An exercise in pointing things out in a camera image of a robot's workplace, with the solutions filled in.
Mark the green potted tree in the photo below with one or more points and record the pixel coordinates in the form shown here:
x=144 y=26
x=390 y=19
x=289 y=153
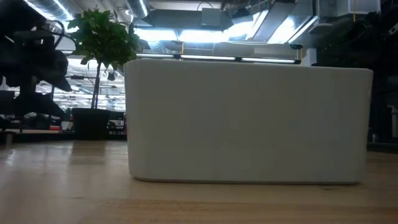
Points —
x=102 y=37

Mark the black plant pot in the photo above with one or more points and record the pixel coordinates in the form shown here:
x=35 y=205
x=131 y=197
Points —
x=90 y=123

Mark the black table frame rail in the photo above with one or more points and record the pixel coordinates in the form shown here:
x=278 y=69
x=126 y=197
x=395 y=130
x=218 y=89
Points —
x=46 y=137

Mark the black LED light bar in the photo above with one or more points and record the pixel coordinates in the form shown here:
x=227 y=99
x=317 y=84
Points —
x=211 y=57

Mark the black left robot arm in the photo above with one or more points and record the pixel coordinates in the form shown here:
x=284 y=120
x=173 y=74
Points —
x=28 y=62

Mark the silver ceiling air duct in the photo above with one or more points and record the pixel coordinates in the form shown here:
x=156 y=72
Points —
x=56 y=7

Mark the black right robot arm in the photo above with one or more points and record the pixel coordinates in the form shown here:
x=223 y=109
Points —
x=351 y=43

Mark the white rectangular basket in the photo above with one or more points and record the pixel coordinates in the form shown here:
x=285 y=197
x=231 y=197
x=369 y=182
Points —
x=248 y=121

